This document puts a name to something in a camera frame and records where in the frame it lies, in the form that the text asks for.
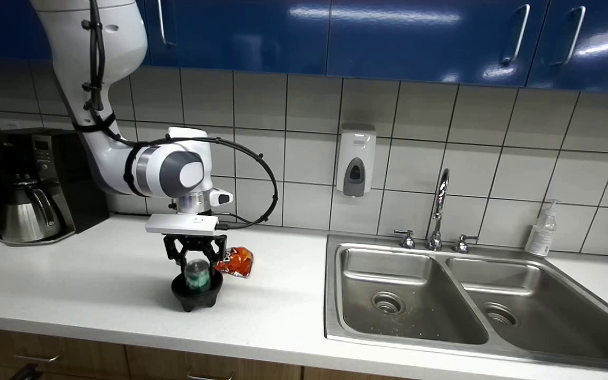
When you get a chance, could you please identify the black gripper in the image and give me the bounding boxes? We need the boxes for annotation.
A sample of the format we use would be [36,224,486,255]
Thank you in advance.
[162,233,230,278]

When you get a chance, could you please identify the black bowl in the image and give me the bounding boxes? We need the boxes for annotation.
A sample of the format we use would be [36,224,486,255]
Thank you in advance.
[168,270,226,315]

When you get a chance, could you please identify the orange red snack bag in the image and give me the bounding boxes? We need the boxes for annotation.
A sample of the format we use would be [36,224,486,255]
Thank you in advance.
[215,245,255,278]

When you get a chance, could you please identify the wooden lower cabinets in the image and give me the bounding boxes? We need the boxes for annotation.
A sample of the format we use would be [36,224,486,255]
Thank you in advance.
[0,324,418,380]

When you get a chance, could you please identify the black coffee maker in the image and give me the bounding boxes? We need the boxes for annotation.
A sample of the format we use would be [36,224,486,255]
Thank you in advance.
[0,126,111,249]

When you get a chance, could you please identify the steel coffee carafe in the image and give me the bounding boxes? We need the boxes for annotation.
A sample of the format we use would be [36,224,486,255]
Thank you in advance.
[0,176,66,245]

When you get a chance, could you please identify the chrome sink faucet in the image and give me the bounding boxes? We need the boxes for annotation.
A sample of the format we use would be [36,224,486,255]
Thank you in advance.
[394,168,482,255]

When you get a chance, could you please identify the stainless steel double sink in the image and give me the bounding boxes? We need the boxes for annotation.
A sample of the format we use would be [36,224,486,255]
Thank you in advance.
[323,234,608,376]

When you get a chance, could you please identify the blue upper cabinets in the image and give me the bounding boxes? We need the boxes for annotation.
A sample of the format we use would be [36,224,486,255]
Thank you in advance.
[0,0,608,96]

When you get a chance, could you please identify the clear soap bottle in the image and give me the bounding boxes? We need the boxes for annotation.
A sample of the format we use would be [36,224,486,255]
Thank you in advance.
[524,198,559,260]

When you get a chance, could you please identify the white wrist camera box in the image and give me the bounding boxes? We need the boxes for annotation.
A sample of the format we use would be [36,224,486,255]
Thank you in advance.
[144,213,219,236]

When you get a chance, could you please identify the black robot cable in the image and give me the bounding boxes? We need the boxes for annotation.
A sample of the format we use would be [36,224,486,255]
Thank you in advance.
[132,135,281,231]

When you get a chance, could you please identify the white wall soap dispenser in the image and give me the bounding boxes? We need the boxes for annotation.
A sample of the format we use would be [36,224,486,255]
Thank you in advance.
[333,124,377,198]

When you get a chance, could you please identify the silver cabinet door handle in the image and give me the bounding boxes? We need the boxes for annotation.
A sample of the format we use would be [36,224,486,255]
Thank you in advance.
[497,3,532,69]
[154,0,173,49]
[559,4,588,67]

